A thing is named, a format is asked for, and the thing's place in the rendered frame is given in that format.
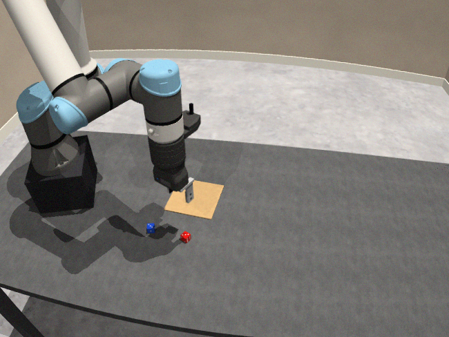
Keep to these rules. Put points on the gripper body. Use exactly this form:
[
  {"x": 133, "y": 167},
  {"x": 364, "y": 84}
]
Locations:
[{"x": 167, "y": 149}]

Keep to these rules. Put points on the blue die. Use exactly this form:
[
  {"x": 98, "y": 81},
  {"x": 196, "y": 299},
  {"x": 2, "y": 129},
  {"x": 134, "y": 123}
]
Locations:
[{"x": 151, "y": 228}]

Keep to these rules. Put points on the red die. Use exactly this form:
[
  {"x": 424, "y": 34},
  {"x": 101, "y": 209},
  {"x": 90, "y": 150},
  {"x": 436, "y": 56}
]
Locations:
[{"x": 185, "y": 236}]

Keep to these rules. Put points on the tan square mat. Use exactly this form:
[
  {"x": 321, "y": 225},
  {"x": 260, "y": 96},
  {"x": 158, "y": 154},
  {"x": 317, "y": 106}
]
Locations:
[{"x": 206, "y": 197}]

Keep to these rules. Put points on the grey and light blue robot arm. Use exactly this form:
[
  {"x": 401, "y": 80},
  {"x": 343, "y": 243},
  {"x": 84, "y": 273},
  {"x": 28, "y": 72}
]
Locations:
[{"x": 76, "y": 89}]

